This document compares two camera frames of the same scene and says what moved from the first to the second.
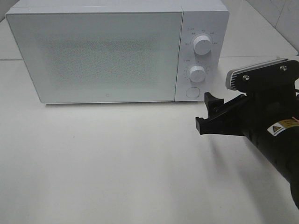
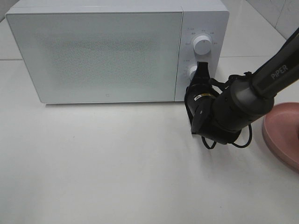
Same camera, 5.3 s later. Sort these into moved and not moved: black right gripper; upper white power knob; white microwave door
Moved: black right gripper
Not moved: upper white power knob; white microwave door
